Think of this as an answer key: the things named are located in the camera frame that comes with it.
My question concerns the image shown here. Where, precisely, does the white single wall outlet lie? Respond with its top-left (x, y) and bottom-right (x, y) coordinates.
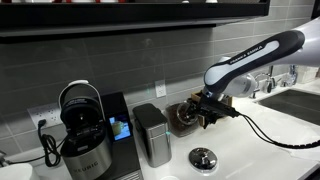
top-left (154, 79), bottom-right (168, 99)

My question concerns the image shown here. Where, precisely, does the wooden coffee tool rack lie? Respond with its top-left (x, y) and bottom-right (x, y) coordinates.
top-left (190, 90), bottom-right (234, 128)

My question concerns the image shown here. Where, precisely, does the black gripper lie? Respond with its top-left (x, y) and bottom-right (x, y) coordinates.
top-left (186, 94), bottom-right (240, 130)

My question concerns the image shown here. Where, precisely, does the black silver Keurig coffee machine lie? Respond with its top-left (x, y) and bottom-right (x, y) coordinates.
top-left (58, 79), bottom-right (145, 180)

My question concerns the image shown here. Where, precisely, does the black power cord with plug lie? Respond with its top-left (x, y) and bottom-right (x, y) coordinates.
top-left (0, 119), bottom-right (68, 169)

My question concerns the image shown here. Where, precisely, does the black wall shelf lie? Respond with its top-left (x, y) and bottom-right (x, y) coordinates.
top-left (0, 0), bottom-right (272, 45)

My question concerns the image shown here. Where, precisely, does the stainless steel box canister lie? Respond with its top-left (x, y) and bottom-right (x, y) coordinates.
top-left (132, 102), bottom-right (173, 169)

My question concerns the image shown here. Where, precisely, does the white double power outlet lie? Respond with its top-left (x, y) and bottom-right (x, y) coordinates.
top-left (27, 102), bottom-right (65, 130)

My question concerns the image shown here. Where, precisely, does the glass jar of coffee beans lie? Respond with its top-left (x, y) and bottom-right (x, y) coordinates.
top-left (165, 101), bottom-right (201, 139)

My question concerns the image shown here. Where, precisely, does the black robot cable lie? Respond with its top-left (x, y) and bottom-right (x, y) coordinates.
top-left (229, 109), bottom-right (320, 150)

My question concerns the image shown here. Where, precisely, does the white paper towel sheet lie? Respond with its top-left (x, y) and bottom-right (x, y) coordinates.
top-left (246, 114), bottom-right (320, 163)

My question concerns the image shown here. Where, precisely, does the tall chrome gooseneck faucet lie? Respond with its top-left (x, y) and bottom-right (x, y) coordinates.
top-left (266, 64), bottom-right (299, 95)

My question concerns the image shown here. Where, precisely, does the dark kitchen sink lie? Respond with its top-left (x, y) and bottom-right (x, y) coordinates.
top-left (256, 88), bottom-right (320, 127)

